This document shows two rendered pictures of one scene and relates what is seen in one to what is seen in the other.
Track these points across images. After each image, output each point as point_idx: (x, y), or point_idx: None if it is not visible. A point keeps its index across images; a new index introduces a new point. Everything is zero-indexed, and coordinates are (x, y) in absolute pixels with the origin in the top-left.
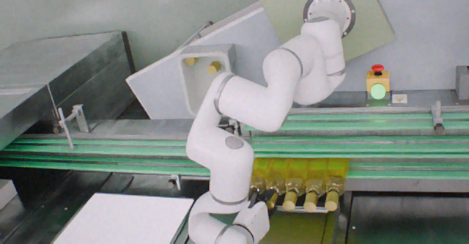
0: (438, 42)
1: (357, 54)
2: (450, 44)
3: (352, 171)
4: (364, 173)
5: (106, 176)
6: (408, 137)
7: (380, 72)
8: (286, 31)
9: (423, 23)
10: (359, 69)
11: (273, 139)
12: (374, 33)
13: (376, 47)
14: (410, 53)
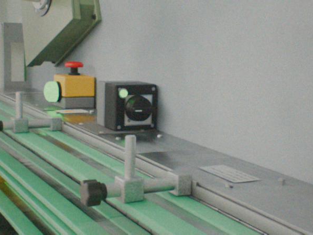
0: (128, 38)
1: (52, 37)
2: (136, 43)
3: None
4: None
5: None
6: (38, 160)
7: (74, 72)
8: (24, 1)
9: (118, 7)
10: (81, 72)
11: None
12: (62, 8)
13: (62, 28)
14: (109, 54)
